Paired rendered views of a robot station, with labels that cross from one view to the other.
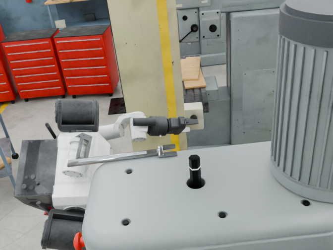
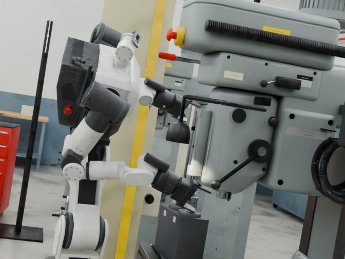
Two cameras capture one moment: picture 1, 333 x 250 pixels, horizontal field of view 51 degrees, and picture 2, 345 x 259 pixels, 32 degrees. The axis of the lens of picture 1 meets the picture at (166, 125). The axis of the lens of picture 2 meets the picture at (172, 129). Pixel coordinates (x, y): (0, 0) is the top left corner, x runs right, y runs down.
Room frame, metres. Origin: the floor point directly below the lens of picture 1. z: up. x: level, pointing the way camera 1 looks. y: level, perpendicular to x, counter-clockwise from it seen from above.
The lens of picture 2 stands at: (-1.26, 0.58, 1.57)
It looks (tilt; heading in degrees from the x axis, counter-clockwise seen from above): 3 degrees down; 347
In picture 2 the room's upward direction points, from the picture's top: 9 degrees clockwise
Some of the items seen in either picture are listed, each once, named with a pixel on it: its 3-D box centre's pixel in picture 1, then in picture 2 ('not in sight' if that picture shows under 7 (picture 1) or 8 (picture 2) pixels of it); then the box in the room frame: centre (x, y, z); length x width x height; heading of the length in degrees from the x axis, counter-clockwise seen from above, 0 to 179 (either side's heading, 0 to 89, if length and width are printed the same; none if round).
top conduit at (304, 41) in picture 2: not in sight; (278, 39); (0.39, -0.08, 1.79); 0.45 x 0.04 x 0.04; 90
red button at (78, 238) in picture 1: (82, 241); (171, 35); (0.54, 0.21, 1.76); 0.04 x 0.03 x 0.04; 0
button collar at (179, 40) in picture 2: not in sight; (179, 36); (0.54, 0.18, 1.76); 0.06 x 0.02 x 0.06; 0
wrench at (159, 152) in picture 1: (122, 156); not in sight; (0.65, 0.11, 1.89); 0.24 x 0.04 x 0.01; 92
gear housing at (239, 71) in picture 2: not in sight; (256, 76); (0.54, -0.09, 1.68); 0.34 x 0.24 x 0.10; 90
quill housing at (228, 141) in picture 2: not in sight; (234, 140); (0.54, -0.05, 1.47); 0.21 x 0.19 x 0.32; 0
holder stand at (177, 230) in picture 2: not in sight; (180, 233); (1.01, -0.06, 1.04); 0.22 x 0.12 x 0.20; 10
